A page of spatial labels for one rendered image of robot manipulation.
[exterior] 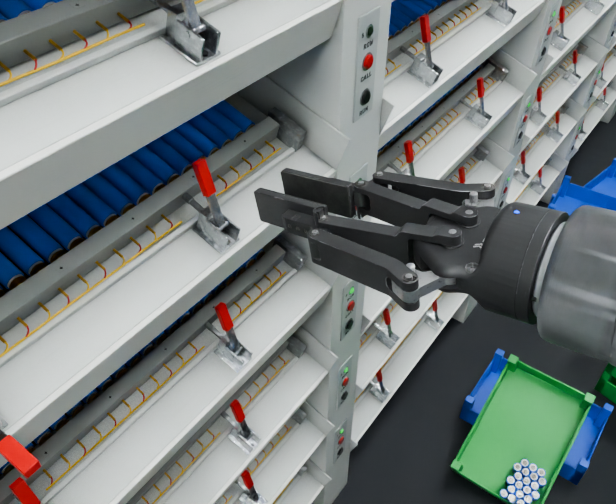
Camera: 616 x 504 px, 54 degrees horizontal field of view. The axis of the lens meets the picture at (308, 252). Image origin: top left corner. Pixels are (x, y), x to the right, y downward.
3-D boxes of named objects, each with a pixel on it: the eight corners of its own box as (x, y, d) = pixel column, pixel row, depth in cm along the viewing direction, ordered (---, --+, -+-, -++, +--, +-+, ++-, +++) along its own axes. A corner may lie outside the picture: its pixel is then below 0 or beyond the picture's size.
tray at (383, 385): (464, 298, 170) (488, 271, 159) (343, 458, 134) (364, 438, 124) (407, 253, 174) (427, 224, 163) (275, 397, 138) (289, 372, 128)
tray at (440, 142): (512, 109, 130) (549, 56, 119) (358, 266, 94) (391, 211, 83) (437, 56, 134) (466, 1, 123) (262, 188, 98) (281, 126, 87)
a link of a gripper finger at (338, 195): (347, 187, 48) (352, 182, 48) (279, 171, 52) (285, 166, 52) (351, 218, 49) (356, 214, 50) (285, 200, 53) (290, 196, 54)
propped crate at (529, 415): (533, 521, 134) (536, 519, 127) (451, 470, 143) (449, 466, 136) (591, 403, 141) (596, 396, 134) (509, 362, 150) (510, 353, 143)
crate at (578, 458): (603, 423, 152) (614, 406, 146) (576, 485, 140) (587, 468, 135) (492, 365, 165) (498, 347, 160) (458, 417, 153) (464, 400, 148)
